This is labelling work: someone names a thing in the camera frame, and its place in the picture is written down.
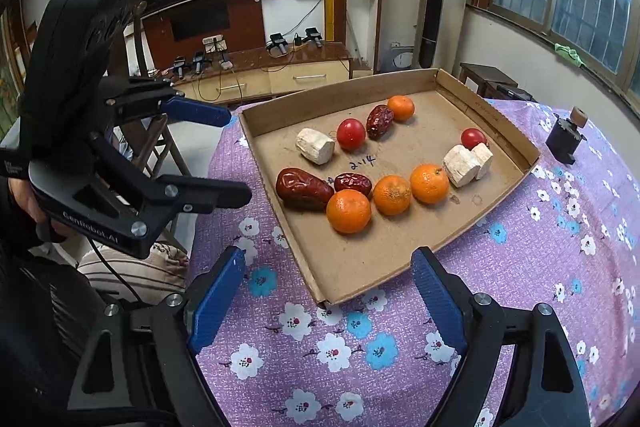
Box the large dark red jujube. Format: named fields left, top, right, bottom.
left=276, top=168, right=334, bottom=210

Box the beige yam chunk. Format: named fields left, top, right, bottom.
left=295, top=128, right=335, bottom=166

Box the red cherry tomato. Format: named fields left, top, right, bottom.
left=336, top=118, right=367, bottom=152
left=460, top=128, right=488, bottom=150

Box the small dark red jujube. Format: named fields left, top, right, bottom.
left=334, top=172, right=372, bottom=197

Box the dark red jujube date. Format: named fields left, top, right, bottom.
left=366, top=104, right=395, bottom=141

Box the small orange tangerine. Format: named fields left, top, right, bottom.
left=387, top=95, right=416, bottom=122

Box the white yam chunk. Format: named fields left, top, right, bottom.
left=442, top=145, right=480, bottom=188
left=472, top=143, right=494, bottom=180

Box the person's left hand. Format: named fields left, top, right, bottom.
left=8, top=178, right=75, bottom=239

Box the wooden tv cabinet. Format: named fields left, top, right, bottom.
left=171, top=42, right=350, bottom=104

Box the purple floral tablecloth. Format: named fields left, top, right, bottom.
left=190, top=120, right=639, bottom=426

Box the cardboard tray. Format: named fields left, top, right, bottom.
left=240, top=69, right=540, bottom=305

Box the black holder with cork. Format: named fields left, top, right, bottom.
left=546, top=106, right=588, bottom=165

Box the dark wooden stool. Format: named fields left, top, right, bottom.
left=458, top=63, right=535, bottom=102

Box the green cloth on windowsill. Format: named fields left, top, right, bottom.
left=553, top=43, right=584, bottom=68

